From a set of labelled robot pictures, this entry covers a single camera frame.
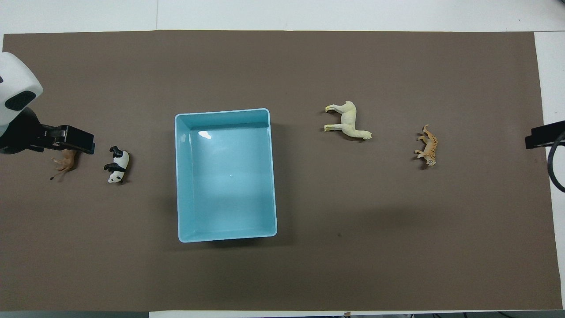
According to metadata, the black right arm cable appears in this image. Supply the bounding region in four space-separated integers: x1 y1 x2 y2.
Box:
546 132 565 193

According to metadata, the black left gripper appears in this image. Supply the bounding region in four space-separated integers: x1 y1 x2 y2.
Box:
0 107 96 155

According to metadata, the black and white panda toy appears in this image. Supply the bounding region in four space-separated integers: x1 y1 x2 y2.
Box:
104 146 130 184

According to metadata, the cream horse toy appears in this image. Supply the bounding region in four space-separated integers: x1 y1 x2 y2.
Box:
324 101 373 142

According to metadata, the light blue plastic storage box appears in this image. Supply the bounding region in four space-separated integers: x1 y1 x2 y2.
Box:
175 108 278 243

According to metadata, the brown lion toy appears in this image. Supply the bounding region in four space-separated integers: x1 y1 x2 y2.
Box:
50 149 80 181

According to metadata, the orange striped tiger toy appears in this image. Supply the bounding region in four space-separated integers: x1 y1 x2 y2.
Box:
414 125 438 167

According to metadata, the brown table mat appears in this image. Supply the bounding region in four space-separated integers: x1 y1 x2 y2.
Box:
0 30 564 312

